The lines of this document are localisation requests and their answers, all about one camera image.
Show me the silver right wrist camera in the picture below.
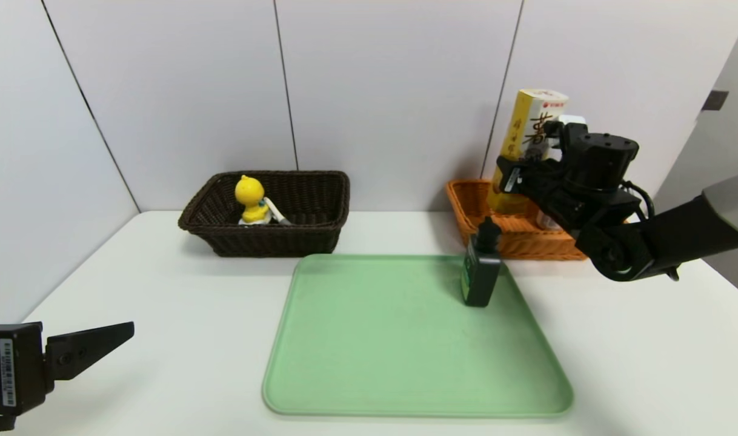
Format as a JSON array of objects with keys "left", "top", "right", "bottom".
[{"left": 545, "top": 114, "right": 589, "bottom": 146}]

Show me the dark green black-capped bottle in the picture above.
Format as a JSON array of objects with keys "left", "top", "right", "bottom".
[{"left": 459, "top": 216, "right": 503, "bottom": 308}]

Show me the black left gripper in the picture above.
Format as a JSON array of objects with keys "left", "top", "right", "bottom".
[{"left": 0, "top": 320, "right": 135, "bottom": 417}]

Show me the yellow duck toy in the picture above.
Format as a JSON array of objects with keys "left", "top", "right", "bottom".
[{"left": 234, "top": 175, "right": 273, "bottom": 226}]

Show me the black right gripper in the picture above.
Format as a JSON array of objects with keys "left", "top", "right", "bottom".
[{"left": 496, "top": 155, "right": 562, "bottom": 215}]

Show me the orange wicker basket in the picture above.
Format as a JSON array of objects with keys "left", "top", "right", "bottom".
[{"left": 445, "top": 179, "right": 588, "bottom": 262}]

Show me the dark brown wicker basket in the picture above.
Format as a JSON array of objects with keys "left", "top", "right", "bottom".
[{"left": 179, "top": 171, "right": 351, "bottom": 258}]

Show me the black right camera cable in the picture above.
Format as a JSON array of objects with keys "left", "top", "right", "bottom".
[{"left": 622, "top": 180, "right": 656, "bottom": 220}]

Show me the light green plastic tray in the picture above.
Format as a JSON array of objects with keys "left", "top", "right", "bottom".
[{"left": 262, "top": 254, "right": 574, "bottom": 418}]

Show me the yellow potato chips box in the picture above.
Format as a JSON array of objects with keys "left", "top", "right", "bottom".
[{"left": 487, "top": 89, "right": 570, "bottom": 216}]

